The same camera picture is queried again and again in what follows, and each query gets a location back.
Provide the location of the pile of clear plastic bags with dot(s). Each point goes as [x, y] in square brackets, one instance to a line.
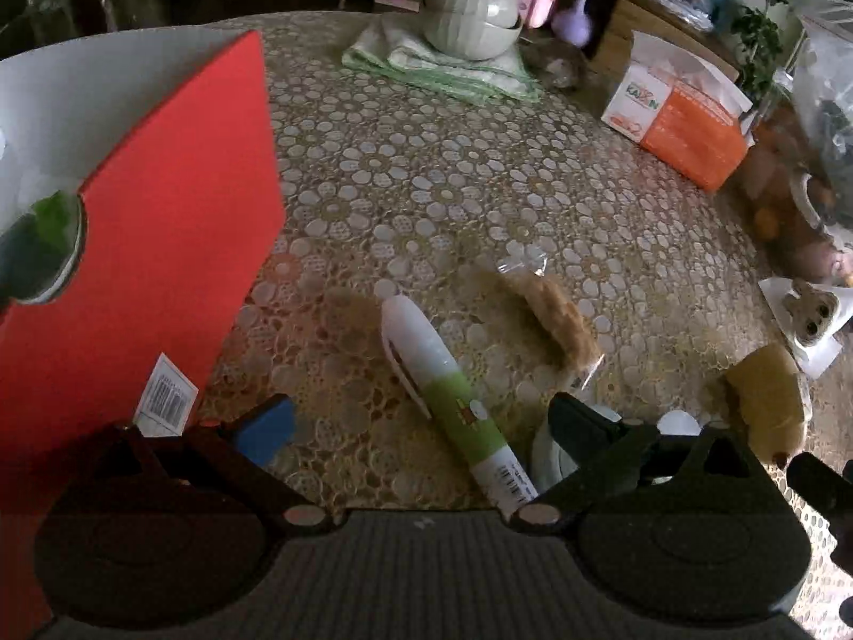
[826, 113]

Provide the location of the grey-green lidded bowl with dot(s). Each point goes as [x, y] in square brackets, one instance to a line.
[473, 13]

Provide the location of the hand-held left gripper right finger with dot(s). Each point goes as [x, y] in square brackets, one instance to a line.
[576, 423]

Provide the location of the cookie in clear wrapper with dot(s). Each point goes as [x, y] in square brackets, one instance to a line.
[556, 317]

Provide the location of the folded green cloth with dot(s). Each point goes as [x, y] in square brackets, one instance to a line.
[426, 66]

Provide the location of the red cardboard box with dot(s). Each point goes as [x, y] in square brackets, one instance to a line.
[166, 213]

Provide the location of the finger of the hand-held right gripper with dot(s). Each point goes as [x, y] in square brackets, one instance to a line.
[816, 483]

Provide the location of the orange and white tissue box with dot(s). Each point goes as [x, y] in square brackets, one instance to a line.
[686, 126]

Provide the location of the owl toy on card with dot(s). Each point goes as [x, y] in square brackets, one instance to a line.
[810, 310]

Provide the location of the tall green plant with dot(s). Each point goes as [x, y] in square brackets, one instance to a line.
[766, 33]

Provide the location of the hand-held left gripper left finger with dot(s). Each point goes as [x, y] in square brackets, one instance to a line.
[263, 430]

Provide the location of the brown bread roll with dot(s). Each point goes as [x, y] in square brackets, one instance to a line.
[766, 400]

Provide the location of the purple gourd-shaped bottle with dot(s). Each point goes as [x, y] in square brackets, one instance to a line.
[574, 20]

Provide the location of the pink round container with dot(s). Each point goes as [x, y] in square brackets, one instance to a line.
[536, 1]

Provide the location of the white and green pen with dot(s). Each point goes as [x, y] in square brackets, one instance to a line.
[460, 406]

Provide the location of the bag of oranges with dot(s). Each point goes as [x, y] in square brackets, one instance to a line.
[780, 213]

